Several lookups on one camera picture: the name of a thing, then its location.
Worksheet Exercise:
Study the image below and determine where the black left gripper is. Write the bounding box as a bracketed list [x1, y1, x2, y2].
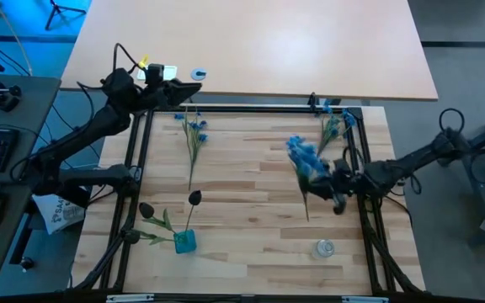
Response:
[135, 79, 204, 112]

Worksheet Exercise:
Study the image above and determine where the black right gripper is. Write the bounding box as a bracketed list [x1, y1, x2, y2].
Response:
[309, 158, 355, 216]

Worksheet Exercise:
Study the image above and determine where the dense blue flower bunch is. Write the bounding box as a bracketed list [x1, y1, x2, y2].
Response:
[285, 134, 333, 223]

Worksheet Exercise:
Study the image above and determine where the long sparse blue flower sprig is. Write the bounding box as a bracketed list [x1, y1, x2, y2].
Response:
[173, 107, 210, 191]

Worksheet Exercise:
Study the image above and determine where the short blue flower sprig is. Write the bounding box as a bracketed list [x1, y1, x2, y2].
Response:
[318, 103, 358, 156]

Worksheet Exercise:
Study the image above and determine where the clear ribbed glass vase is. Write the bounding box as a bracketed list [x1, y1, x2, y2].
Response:
[311, 238, 336, 260]

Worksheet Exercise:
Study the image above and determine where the teal glass vase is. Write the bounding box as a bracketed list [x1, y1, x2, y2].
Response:
[173, 228, 198, 255]

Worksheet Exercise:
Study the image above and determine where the white rectangular plate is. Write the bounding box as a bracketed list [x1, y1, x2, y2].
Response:
[136, 64, 179, 82]

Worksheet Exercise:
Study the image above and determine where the large light wood table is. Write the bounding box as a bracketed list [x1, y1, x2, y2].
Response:
[61, 0, 440, 102]

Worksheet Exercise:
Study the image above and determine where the black tripod stand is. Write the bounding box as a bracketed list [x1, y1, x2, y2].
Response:
[44, 0, 88, 31]

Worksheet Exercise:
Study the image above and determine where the white printed bag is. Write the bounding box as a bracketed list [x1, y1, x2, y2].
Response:
[32, 194, 87, 236]

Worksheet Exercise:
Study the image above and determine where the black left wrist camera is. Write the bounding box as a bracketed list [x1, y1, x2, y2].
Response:
[144, 62, 166, 92]

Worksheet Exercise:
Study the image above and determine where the black aluminium table frame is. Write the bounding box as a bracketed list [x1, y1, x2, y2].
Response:
[73, 103, 427, 295]

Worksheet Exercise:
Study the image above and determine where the white frame bracket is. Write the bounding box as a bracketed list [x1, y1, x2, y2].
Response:
[341, 295, 390, 303]
[106, 293, 155, 303]

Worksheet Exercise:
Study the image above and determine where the dark grey metal table frame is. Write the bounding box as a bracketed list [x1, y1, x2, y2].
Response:
[437, 107, 485, 250]

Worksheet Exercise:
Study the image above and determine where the yellow hanging cable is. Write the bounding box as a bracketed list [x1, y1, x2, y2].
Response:
[0, 0, 33, 77]

